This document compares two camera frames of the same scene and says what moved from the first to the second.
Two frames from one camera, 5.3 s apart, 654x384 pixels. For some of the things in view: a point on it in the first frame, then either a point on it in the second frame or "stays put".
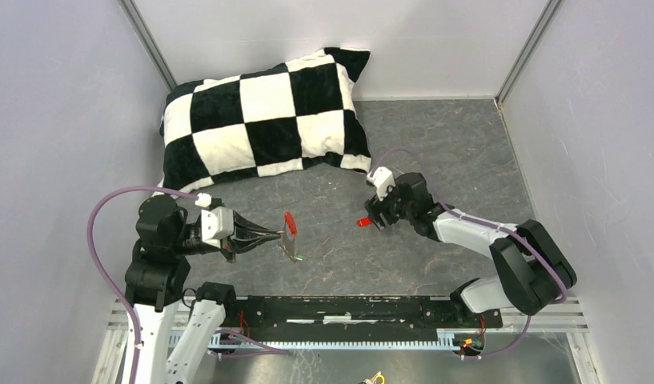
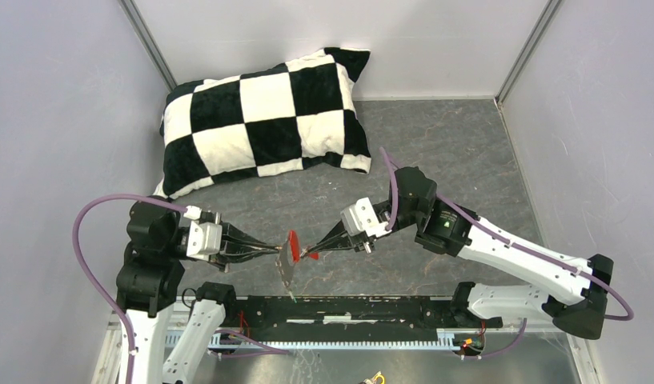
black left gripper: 234,242 -> 230,246
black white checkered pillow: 265,122 stays put
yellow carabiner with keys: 372,380 stays put
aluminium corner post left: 150,43 stays put
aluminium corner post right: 523,57 stays put
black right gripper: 375,207 -> 355,242
